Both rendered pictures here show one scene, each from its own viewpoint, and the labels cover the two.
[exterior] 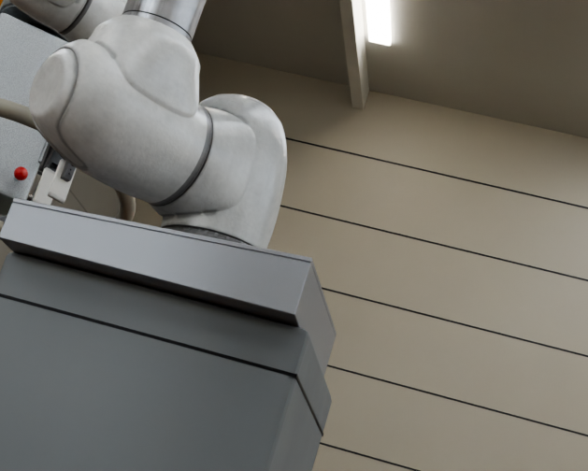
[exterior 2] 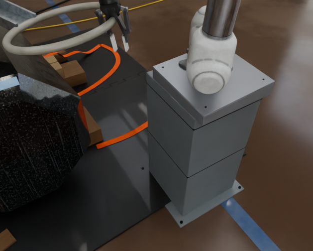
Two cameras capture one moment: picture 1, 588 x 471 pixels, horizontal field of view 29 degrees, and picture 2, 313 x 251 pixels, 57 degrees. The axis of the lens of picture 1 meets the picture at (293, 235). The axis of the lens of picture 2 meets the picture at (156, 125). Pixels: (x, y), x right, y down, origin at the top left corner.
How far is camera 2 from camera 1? 1.75 m
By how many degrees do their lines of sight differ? 73
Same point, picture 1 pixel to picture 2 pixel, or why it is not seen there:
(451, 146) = not seen: outside the picture
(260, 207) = not seen: hidden behind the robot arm
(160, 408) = (236, 122)
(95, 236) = (226, 109)
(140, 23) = (230, 46)
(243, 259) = (260, 91)
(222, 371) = (248, 107)
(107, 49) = (224, 63)
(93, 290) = not seen: hidden behind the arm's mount
